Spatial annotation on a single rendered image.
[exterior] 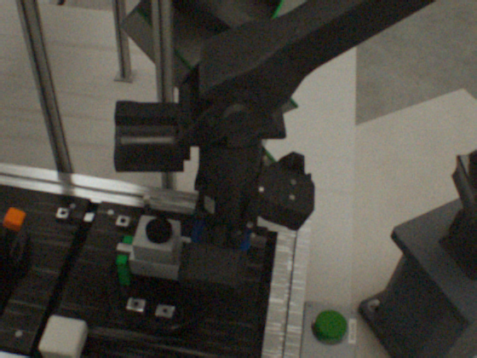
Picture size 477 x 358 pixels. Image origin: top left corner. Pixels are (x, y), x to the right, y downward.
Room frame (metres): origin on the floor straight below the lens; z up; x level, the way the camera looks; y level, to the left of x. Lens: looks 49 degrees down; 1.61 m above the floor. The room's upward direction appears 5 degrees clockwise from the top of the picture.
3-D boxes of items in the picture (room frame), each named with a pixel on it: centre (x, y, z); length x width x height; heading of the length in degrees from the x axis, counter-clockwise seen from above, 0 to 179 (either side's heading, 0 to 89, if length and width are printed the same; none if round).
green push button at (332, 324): (0.34, -0.13, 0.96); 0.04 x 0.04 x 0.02
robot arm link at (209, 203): (0.37, 0.01, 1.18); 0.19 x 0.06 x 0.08; 175
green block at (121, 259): (0.36, 0.12, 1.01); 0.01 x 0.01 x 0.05; 85
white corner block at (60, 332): (0.29, 0.19, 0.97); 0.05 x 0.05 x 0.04; 85
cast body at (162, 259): (0.38, 0.09, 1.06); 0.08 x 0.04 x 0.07; 85
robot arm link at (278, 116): (0.37, 0.01, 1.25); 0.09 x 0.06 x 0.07; 97
